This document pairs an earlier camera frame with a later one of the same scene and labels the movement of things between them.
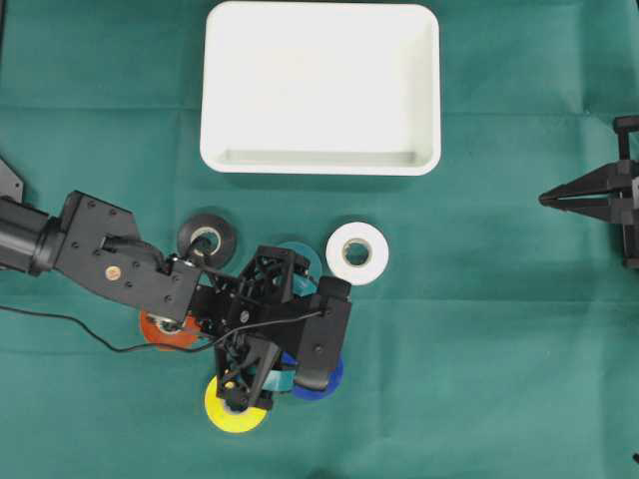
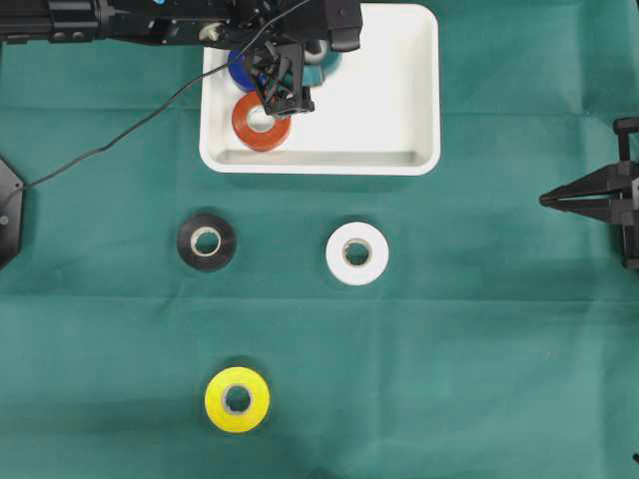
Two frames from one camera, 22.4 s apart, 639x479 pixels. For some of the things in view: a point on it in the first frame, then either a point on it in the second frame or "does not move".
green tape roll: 306,284 -> 319,73
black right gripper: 617,180 does not move
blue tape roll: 334,382 -> 242,68
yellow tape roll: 231,421 does not move
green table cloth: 493,335 does not move
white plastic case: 328,89 does not move
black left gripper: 226,308 -> 279,26
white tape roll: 376,261 does not move
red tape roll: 162,330 -> 254,140
